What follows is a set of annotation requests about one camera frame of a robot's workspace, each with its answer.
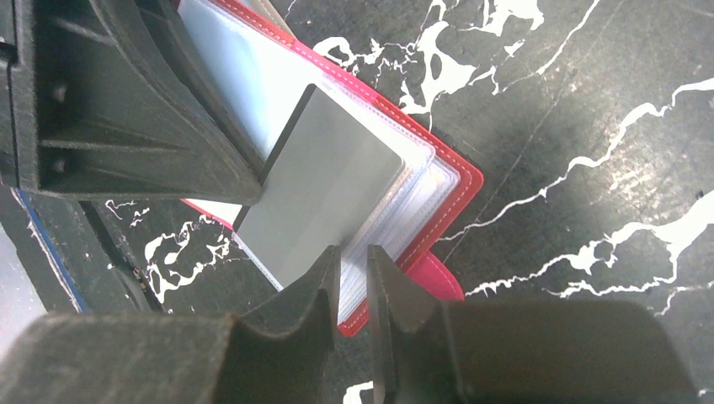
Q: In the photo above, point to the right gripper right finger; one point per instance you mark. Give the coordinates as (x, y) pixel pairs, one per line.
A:
(427, 350)

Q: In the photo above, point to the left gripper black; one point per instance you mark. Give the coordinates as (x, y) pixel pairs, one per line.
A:
(105, 99)

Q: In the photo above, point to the grey credit card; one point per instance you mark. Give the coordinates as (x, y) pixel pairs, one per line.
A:
(323, 180)

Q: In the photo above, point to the grey card holder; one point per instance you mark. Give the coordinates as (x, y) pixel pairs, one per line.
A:
(266, 9)

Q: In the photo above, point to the red leather card holder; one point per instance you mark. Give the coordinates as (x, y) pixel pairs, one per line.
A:
(262, 72)

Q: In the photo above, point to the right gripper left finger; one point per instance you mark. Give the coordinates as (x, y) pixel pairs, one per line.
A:
(276, 353)

